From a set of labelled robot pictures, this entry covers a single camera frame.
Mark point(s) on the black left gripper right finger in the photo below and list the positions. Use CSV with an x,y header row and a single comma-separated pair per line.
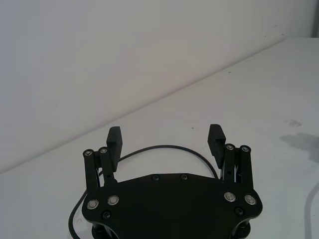
x,y
216,147

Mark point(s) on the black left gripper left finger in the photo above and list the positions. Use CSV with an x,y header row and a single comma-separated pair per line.
x,y
112,149

